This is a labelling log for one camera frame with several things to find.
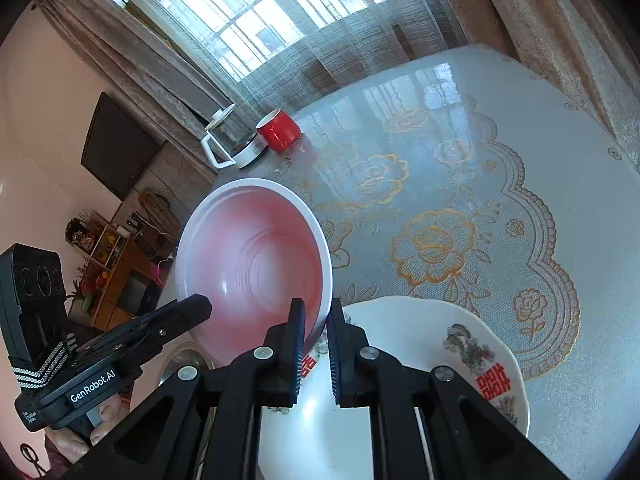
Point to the stainless steel bowl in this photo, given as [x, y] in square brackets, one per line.
[185, 357]

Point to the wooden shelf cabinet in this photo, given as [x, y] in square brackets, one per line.
[115, 270]

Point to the red cup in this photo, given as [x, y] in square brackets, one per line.
[280, 132]

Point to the tan hanging cloth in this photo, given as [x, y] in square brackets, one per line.
[157, 210]

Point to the window with white frame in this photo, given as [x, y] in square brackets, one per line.
[240, 15]

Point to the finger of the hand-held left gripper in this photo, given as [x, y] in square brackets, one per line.
[170, 322]

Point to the black flat television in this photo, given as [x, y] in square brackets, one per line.
[120, 150]

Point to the grey-brown heavy curtain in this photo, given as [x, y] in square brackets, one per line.
[135, 60]
[565, 35]

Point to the red bowl with white inside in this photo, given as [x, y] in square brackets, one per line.
[250, 260]

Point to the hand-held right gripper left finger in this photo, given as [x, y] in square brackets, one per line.
[298, 340]

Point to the lace tablecloth with gold embroidery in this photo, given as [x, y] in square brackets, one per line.
[450, 160]

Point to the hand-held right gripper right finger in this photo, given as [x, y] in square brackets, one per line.
[334, 360]

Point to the white sheer curtain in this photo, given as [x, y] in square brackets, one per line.
[350, 25]

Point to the white plate with dragon print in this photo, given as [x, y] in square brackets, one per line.
[415, 335]

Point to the person's left hand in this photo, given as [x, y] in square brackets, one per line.
[107, 412]

